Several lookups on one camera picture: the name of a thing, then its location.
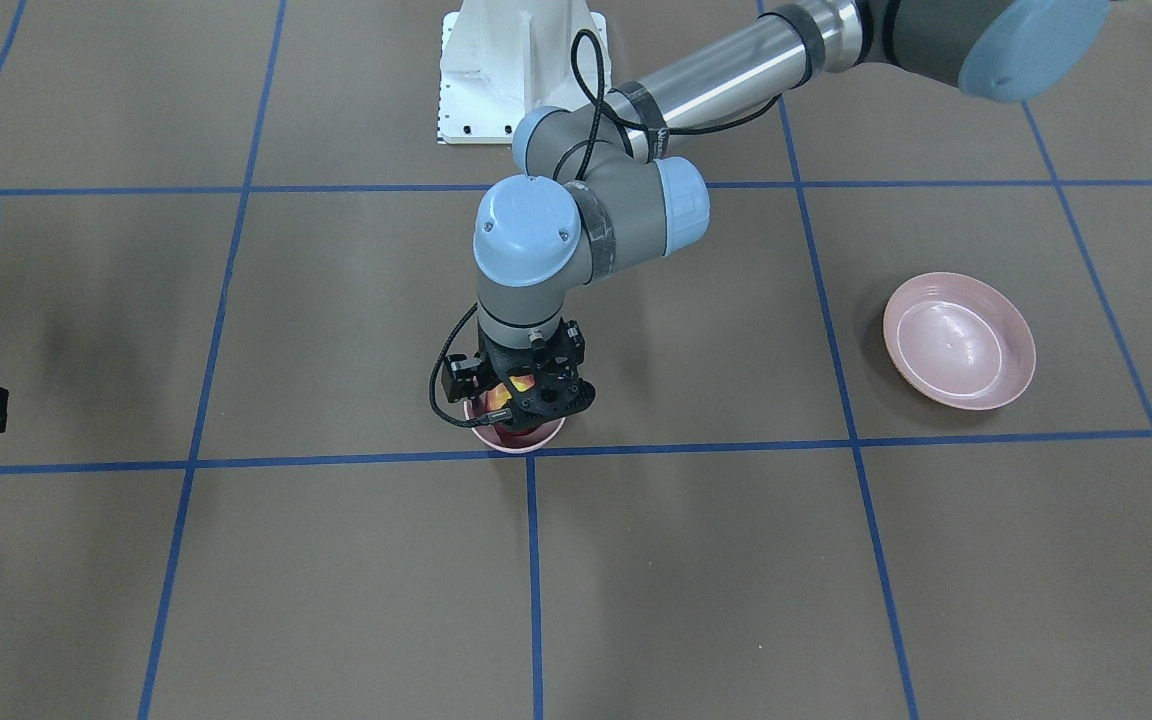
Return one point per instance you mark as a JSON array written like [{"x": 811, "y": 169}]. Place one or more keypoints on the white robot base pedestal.
[{"x": 501, "y": 59}]

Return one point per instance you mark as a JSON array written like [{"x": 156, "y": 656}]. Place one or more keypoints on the pink bowl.
[{"x": 503, "y": 439}]

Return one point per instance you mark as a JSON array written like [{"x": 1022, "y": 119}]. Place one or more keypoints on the pink plate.
[{"x": 959, "y": 341}]

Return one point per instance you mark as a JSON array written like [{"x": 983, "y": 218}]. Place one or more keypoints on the red yellow apple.
[{"x": 517, "y": 384}]

